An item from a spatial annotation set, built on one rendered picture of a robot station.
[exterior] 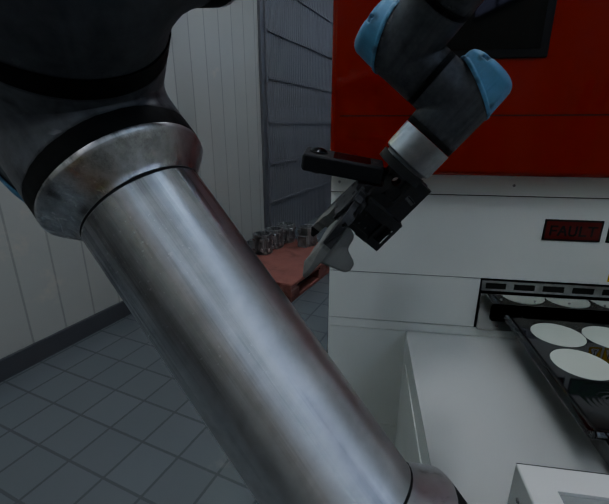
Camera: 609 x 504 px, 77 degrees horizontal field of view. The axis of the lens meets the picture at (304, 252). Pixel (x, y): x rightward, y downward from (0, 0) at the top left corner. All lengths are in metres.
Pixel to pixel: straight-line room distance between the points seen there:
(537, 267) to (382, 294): 0.36
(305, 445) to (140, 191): 0.17
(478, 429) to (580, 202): 0.53
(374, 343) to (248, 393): 0.85
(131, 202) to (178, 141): 0.05
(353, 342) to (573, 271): 0.54
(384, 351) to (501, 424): 0.36
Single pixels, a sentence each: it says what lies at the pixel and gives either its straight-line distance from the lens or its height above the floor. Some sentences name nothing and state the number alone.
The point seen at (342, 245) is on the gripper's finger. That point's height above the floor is 1.16.
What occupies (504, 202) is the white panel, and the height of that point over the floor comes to 1.16.
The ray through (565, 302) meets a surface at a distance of 1.08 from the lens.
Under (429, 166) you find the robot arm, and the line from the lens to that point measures 0.54.
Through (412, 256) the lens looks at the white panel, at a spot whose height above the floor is 1.02.
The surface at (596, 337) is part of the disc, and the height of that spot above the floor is 0.90.
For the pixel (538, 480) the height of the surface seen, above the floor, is 0.96.
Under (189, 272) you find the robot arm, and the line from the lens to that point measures 0.22.
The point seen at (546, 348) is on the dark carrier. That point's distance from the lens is 0.92.
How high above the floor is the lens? 1.32
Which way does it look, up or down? 18 degrees down
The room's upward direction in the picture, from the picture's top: straight up
